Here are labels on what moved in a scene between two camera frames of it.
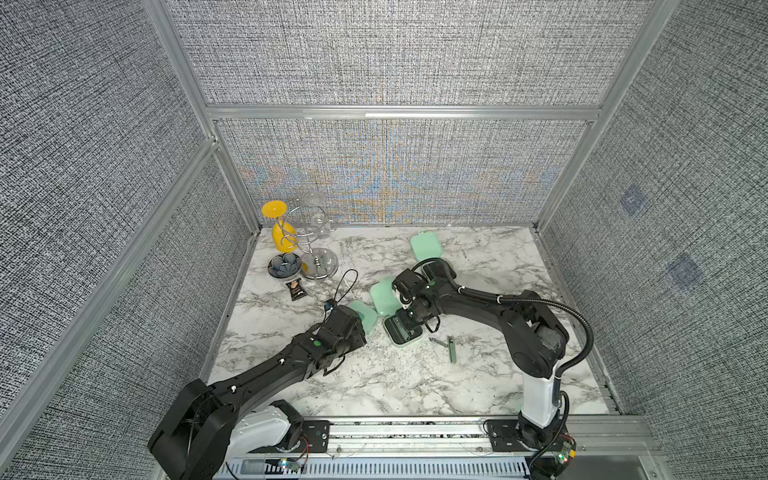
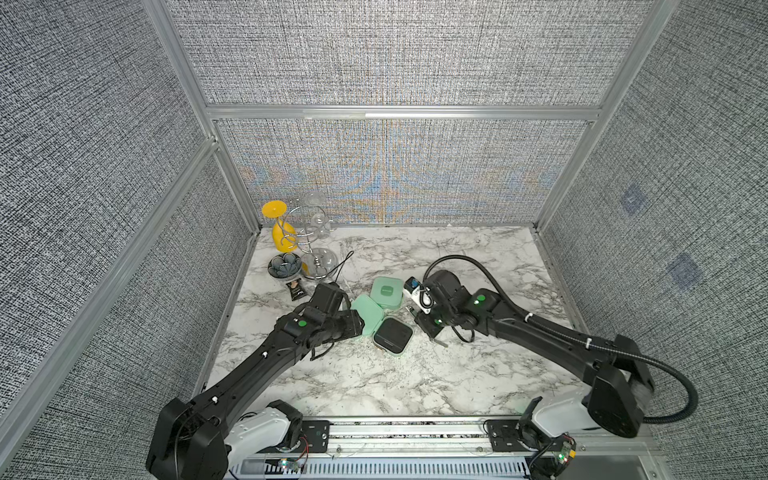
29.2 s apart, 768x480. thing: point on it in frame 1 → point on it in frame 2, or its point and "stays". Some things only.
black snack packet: x=296 y=291 stays
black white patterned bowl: x=285 y=266 stays
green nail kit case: x=425 y=245 → x=392 y=335
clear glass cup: x=318 y=219 stays
